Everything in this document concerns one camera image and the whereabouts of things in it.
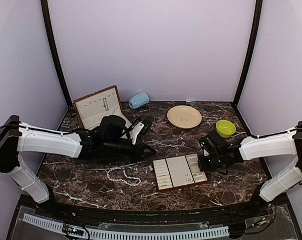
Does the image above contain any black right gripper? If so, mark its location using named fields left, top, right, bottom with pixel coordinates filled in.
left=197, top=152, right=224, bottom=172

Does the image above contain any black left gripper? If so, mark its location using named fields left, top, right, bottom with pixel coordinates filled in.
left=104, top=139, right=157, bottom=164

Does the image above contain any red earring tray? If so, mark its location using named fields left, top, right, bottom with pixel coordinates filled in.
left=153, top=153, right=208, bottom=192

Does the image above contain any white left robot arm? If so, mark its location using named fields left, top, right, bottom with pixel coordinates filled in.
left=0, top=115, right=157, bottom=218

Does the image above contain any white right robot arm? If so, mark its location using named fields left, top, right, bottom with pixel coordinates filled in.
left=198, top=121, right=302, bottom=217

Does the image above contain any red wooden jewelry box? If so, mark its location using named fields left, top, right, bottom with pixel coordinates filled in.
left=74, top=85, right=131, bottom=130

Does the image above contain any green small bowl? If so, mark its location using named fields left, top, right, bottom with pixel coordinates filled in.
left=215, top=120, right=236, bottom=138

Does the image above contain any cream ceramic plate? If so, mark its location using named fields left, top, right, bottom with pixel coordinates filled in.
left=167, top=105, right=202, bottom=129

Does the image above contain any light blue cup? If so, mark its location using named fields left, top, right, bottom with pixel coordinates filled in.
left=128, top=92, right=150, bottom=109

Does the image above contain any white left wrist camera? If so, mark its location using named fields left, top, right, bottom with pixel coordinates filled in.
left=130, top=118, right=152, bottom=145

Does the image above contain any white pearl necklace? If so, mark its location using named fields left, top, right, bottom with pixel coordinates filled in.
left=106, top=166, right=142, bottom=187

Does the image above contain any white slotted cable duct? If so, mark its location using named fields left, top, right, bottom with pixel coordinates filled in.
left=22, top=213, right=229, bottom=240

